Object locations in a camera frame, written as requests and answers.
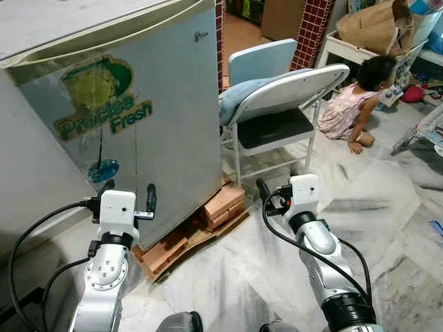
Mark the blue cloth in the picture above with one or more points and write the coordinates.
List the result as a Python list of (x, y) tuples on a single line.
[(437, 229)]

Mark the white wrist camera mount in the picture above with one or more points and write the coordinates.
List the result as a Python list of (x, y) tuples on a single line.
[(118, 207), (304, 194)]

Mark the grey robot leg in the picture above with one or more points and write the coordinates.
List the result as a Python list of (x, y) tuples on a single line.
[(178, 322), (278, 327)]

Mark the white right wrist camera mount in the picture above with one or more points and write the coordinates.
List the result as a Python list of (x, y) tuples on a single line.
[(304, 194)]

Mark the light blue plastic chair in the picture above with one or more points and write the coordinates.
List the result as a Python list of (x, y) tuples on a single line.
[(263, 61)]

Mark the white low table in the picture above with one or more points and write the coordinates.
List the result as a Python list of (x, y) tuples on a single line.
[(339, 50)]

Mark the brown cardboard sheet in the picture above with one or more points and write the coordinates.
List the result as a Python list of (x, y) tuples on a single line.
[(201, 240)]

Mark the grey baby bouncer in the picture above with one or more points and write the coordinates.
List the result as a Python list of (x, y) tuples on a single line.
[(422, 131)]

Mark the green Precise Fresh sticker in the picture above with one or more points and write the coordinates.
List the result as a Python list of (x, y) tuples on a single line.
[(97, 83)]

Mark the red tiled pillar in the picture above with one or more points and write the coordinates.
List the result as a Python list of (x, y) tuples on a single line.
[(311, 28)]

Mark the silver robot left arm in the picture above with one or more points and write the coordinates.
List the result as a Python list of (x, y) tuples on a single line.
[(107, 273)]

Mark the small silver fridge body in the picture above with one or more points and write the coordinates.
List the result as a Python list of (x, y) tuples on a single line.
[(69, 21)]

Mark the child in pink dress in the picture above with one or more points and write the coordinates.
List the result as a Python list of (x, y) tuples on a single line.
[(342, 111)]

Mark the small blue round sticker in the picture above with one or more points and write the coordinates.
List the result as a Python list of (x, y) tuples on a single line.
[(104, 170)]

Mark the white folding chair black seat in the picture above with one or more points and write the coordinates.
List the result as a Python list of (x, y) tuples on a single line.
[(270, 128)]

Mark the grey robot right leg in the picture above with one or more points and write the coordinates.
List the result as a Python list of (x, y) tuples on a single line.
[(278, 327)]

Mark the grey robot left leg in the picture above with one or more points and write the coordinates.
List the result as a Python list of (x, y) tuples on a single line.
[(178, 322)]

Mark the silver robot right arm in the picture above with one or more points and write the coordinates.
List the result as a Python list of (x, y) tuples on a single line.
[(318, 238)]

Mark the brown wooden cabinet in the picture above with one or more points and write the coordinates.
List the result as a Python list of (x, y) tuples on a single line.
[(282, 17)]

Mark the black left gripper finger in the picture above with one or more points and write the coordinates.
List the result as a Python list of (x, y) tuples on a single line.
[(151, 197), (106, 186)]

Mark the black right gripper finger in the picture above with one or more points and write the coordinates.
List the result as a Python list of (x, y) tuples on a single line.
[(262, 188)]

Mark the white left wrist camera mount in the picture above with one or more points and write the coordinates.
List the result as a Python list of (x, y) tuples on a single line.
[(118, 207)]

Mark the brown paper bag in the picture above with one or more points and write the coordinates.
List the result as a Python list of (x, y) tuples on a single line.
[(374, 28)]

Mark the blue cushion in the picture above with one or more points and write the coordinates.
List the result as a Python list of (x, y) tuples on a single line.
[(239, 97)]

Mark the red toy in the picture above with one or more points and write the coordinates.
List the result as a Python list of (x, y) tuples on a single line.
[(412, 94)]

